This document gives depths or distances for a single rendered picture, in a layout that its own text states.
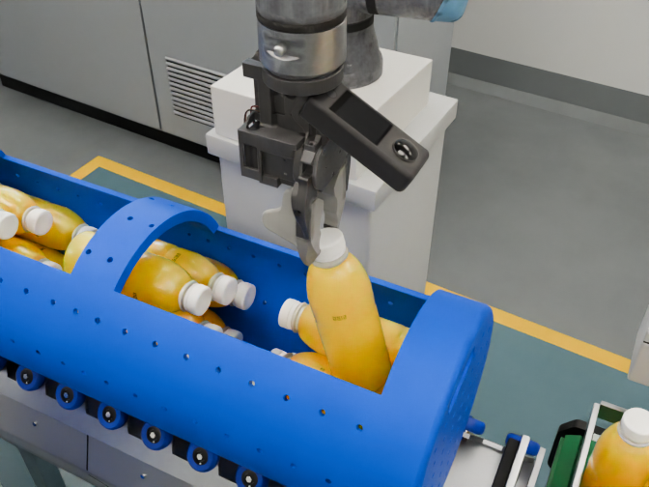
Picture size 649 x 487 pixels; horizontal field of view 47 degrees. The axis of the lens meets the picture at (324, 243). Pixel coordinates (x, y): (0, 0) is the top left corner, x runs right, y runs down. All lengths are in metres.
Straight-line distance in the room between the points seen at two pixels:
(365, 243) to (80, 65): 2.43
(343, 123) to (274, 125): 0.08
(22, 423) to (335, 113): 0.79
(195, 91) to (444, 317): 2.32
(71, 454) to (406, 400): 0.60
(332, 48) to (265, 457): 0.46
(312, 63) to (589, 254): 2.35
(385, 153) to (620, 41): 2.99
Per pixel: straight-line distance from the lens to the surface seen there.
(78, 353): 0.95
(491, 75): 3.81
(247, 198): 1.29
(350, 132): 0.64
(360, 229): 1.19
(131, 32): 3.14
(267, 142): 0.68
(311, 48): 0.61
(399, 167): 0.64
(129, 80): 3.28
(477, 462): 1.07
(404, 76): 1.23
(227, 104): 1.20
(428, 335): 0.79
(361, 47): 1.18
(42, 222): 1.18
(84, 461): 1.19
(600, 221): 3.07
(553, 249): 2.88
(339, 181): 0.74
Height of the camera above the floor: 1.82
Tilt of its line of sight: 41 degrees down
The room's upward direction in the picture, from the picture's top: straight up
